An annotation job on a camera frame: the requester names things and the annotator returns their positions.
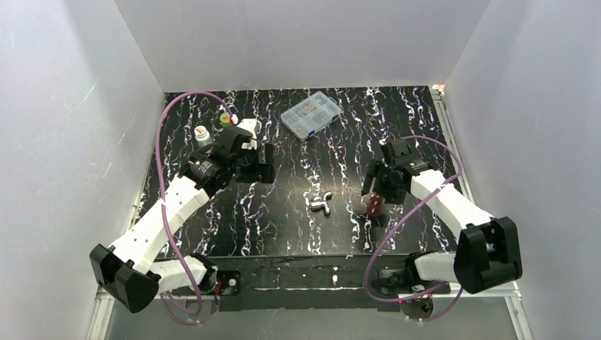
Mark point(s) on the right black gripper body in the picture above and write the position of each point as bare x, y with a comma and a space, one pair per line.
384, 190

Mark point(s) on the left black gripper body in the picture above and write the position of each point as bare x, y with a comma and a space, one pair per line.
265, 163

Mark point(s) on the red weekly pill organizer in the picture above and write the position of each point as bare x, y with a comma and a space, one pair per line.
374, 205

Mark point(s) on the white pill bottle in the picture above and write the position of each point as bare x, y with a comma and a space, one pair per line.
202, 136

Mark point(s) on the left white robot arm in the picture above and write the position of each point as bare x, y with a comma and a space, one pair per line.
128, 269

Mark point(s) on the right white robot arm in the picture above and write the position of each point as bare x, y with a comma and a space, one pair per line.
487, 248

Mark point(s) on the green capped dark bottle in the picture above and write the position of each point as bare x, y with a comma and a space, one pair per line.
226, 120

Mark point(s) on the chrome metal faucet fitting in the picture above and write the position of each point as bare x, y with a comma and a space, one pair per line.
317, 203

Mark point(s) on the clear plastic compartment box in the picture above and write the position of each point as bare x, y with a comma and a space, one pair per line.
311, 115

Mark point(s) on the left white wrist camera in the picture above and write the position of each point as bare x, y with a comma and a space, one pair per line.
252, 127

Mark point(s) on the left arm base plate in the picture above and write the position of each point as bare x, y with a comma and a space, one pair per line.
218, 284

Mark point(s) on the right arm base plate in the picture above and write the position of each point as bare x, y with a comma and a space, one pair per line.
404, 291

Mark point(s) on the aluminium frame rail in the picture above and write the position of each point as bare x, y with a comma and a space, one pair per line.
288, 256

